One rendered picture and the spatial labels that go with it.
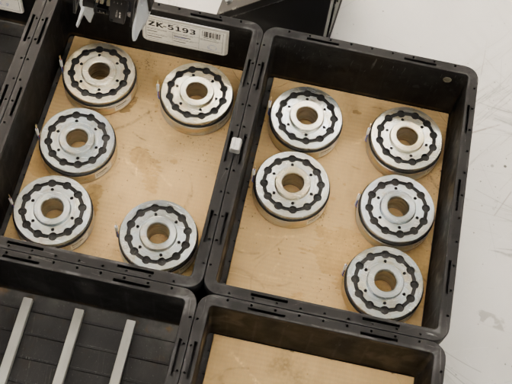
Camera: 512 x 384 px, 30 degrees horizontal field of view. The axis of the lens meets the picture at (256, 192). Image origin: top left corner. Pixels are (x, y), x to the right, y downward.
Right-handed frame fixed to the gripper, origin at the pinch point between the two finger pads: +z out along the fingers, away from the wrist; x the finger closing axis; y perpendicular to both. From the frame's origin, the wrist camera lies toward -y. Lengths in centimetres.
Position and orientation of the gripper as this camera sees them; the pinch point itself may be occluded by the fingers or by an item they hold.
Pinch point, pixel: (114, 15)
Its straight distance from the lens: 125.6
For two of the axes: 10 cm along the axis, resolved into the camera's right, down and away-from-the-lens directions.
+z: -1.6, 4.3, 8.9
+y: -1.7, 8.7, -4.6
